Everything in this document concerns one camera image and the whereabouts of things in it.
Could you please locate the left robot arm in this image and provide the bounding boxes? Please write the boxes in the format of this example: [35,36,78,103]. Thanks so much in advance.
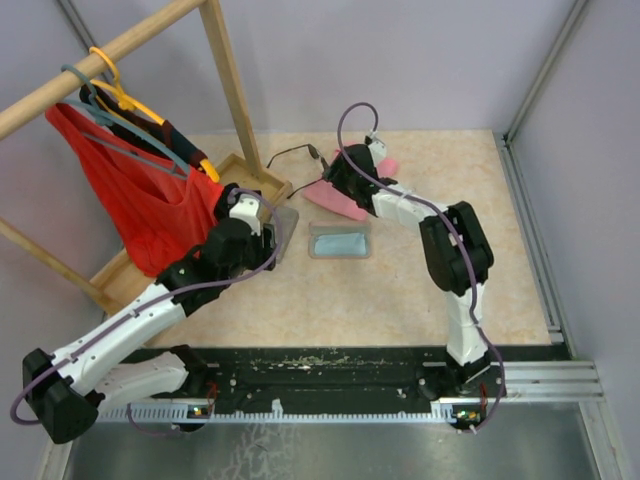
[14,214,283,445]

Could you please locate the small light blue cloth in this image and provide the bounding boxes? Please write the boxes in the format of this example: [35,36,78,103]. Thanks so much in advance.
[313,232,368,257]

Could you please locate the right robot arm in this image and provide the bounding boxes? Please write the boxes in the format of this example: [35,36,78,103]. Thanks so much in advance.
[323,142,494,396]

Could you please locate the aluminium frame rail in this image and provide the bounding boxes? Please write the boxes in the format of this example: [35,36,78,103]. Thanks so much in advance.
[98,361,604,428]

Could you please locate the grey-blue plastic hanger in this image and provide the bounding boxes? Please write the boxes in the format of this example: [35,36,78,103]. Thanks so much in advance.
[60,64,191,179]

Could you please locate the yellow plastic hanger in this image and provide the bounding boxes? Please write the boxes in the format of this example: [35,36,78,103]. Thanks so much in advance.
[89,46,220,183]

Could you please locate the grey glasses case green lining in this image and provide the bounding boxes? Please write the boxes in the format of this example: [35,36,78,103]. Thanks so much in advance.
[273,206,300,264]

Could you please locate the wooden clothes rack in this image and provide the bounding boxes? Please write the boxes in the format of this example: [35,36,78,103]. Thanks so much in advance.
[1,0,292,314]

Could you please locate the dark striped hanging garment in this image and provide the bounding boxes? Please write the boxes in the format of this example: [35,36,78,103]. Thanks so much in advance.
[78,82,263,221]

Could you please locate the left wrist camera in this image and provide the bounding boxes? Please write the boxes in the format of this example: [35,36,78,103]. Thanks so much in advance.
[229,193,262,236]

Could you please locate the red hanging shirt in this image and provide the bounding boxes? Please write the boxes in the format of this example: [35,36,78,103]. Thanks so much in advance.
[45,103,224,277]

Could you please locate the pink glasses case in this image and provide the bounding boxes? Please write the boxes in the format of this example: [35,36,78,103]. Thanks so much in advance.
[308,221,372,260]

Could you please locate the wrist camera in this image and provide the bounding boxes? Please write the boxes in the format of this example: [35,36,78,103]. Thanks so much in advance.
[365,131,387,165]
[229,193,262,236]

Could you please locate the tortoiseshell sunglasses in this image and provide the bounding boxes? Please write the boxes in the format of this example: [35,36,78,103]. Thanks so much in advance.
[266,143,329,200]

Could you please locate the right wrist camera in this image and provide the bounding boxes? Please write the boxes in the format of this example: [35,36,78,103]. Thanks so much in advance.
[365,131,387,165]

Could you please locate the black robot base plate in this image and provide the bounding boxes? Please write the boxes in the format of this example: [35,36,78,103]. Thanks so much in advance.
[124,343,506,432]

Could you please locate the pink folded shirt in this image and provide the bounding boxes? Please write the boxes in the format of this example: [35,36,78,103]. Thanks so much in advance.
[303,150,398,221]

